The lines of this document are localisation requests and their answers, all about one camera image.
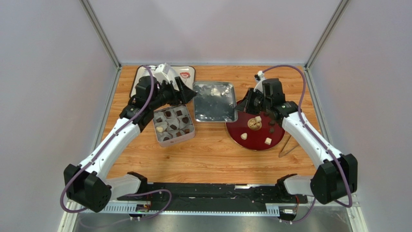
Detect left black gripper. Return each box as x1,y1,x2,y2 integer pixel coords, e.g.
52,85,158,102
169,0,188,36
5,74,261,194
149,77,197,111

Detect dark teardrop chocolate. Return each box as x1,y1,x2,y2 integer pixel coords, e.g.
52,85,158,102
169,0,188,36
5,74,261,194
182,117,189,124

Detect red round plate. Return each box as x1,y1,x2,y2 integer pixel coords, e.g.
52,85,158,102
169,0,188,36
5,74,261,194
225,112,285,151

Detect silver tin lid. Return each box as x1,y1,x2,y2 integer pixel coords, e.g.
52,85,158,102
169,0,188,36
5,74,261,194
193,81,238,123

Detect square chocolate tin box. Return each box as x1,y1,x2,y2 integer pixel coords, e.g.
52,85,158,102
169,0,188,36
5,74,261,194
153,105,195,147

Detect metal tongs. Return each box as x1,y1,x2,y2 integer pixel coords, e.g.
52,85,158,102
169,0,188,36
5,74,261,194
278,134,299,158

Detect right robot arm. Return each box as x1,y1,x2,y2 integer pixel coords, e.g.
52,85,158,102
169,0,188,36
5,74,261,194
235,78,358,207

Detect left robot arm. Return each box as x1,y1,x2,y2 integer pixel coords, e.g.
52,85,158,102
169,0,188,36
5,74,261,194
60,75,197,213

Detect dark swirl chocolate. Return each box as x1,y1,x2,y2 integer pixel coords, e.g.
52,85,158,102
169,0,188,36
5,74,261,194
268,120,276,126

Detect white cube chocolate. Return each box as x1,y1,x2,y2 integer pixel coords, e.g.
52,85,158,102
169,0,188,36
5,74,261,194
265,138,272,145

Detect strawberry pattern square tray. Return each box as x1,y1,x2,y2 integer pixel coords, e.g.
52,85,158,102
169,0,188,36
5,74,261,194
129,66,195,97

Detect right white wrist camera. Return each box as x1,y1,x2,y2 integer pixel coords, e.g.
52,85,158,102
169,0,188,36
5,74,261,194
253,71,266,92

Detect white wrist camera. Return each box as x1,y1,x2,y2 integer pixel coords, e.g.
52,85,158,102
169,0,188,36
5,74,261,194
253,71,266,92
152,63,177,84

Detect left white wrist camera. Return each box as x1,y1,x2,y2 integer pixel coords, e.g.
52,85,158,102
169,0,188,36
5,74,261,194
152,63,177,84

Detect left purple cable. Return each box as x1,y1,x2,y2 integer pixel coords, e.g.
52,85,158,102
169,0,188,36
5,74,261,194
60,65,173,221

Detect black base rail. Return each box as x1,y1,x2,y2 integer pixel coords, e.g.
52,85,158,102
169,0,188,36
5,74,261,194
119,182,308,220

